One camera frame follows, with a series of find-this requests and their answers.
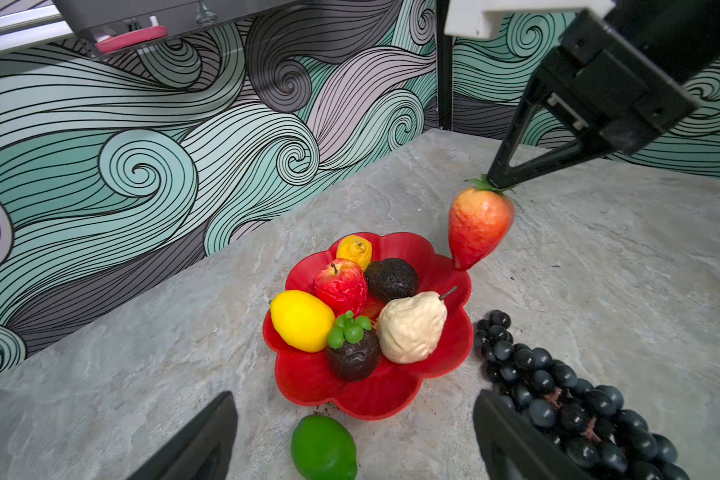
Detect green fake lime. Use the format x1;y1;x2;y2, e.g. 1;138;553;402
291;415;358;479

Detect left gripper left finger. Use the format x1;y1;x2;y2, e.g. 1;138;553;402
129;391;238;480

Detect black wall shelf tray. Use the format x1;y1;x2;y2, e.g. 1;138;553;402
54;0;295;58

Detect cream fake pear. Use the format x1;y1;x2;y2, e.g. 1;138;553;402
376;286;458;365

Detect dark brown fake avocado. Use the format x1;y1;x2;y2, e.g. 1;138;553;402
326;312;381;382

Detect yellow fake lemon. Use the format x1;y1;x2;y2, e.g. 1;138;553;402
270;290;336;353

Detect pink object on shelf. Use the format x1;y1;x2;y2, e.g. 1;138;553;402
95;16;168;54

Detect red fake strawberry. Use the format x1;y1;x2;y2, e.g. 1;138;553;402
448;174;515;271

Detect aluminium wall rail back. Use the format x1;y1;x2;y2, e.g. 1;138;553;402
0;5;74;56

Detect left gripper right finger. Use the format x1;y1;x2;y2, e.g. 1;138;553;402
472;390;590;480

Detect small yellow fake pear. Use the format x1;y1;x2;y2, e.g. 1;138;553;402
336;235;373;271

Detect dark purple fake grapes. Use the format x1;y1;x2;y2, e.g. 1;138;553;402
474;310;688;479

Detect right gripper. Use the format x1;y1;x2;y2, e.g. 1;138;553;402
486;1;720;190

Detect red fake wrinkled fruit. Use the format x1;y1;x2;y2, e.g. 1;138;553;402
313;259;368;316

